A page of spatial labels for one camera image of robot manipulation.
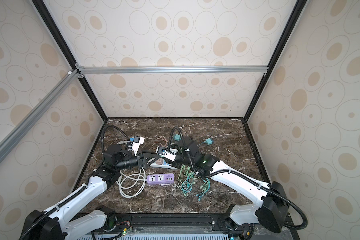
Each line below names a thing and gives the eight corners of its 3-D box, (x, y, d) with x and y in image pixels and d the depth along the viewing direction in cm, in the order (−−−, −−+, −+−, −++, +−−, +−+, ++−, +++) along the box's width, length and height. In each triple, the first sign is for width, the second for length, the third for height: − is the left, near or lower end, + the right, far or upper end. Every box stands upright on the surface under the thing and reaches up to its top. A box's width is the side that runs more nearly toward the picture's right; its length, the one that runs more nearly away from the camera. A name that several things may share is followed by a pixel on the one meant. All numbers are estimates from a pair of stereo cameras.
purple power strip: (147, 184, 88) (146, 182, 86) (148, 175, 92) (147, 173, 89) (174, 184, 88) (173, 182, 86) (174, 175, 92) (174, 173, 89)
